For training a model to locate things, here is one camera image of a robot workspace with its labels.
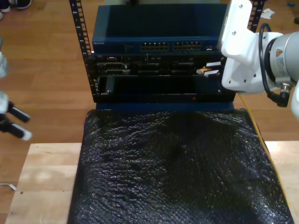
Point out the thin grey strip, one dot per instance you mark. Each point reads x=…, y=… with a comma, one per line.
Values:
x=7, y=184

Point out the crumpled white paper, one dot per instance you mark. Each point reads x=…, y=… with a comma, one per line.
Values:
x=267, y=14

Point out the black perforated rack post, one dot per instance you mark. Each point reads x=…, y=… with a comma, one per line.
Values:
x=258, y=9
x=90, y=65

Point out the black bubble wrap mat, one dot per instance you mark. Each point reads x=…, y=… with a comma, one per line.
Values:
x=163, y=186

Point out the blue network switch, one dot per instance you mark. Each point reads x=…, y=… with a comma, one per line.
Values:
x=151, y=23

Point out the black rack server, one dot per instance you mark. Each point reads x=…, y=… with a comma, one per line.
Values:
x=151, y=65

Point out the person's dark shoe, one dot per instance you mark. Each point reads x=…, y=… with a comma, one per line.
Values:
x=23, y=4

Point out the person's white shoe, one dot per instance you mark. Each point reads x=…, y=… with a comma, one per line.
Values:
x=5, y=9
x=1, y=16

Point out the blue rack base plate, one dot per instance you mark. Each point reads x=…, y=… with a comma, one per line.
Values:
x=140, y=107

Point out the black empty rack chassis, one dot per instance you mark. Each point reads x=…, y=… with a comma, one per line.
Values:
x=151, y=98

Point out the small dark floor object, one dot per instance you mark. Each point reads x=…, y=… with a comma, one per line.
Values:
x=296, y=21

